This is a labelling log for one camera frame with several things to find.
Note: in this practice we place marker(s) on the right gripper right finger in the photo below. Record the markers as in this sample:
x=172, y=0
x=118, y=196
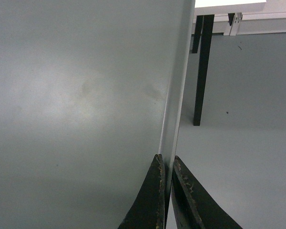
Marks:
x=194, y=208

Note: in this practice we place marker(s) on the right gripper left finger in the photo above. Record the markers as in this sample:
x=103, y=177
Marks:
x=148, y=209

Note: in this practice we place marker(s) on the grey silver serving tray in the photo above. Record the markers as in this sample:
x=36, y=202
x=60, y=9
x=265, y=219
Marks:
x=90, y=92

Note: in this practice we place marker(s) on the black table leg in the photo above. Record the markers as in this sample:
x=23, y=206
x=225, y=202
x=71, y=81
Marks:
x=197, y=33
x=204, y=52

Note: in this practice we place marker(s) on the black table leg far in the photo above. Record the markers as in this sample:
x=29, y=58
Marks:
x=197, y=33

